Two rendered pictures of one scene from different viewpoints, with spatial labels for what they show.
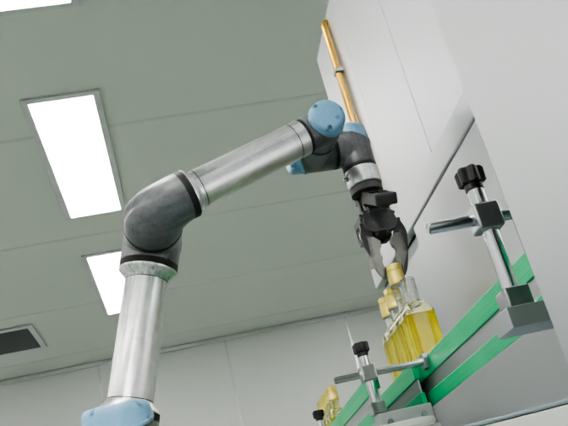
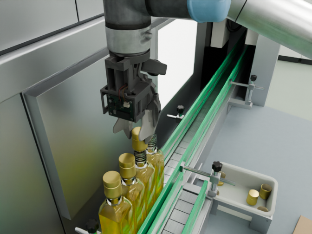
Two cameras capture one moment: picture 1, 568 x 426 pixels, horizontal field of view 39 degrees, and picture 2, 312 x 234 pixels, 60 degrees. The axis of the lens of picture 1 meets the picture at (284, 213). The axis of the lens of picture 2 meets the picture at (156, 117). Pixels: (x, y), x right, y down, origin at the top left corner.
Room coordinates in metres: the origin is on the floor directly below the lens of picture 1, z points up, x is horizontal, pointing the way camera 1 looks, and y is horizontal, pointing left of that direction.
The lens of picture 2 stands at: (1.92, 0.12, 1.55)
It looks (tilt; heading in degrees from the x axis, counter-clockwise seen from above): 34 degrees down; 216
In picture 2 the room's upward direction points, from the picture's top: straight up
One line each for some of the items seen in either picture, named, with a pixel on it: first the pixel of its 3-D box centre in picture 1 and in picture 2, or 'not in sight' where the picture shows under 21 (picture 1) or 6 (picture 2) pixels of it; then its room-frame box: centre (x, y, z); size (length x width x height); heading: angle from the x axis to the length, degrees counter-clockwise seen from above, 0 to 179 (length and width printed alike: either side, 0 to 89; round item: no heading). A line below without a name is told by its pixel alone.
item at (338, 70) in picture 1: (353, 122); not in sight; (1.96, -0.25, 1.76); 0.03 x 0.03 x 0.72; 11
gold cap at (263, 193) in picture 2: not in sight; (265, 191); (1.17, 0.05, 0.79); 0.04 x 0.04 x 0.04
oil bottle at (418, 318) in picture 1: (429, 355); (151, 179); (1.50, -0.20, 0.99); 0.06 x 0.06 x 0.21; 11
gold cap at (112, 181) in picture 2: (387, 308); (112, 184); (1.67, -0.17, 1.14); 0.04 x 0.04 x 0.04
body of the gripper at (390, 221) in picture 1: (373, 215); (129, 82); (1.58, -0.18, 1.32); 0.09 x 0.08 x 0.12; 11
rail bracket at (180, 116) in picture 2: not in sight; (174, 120); (1.17, -0.34, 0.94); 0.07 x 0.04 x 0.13; 101
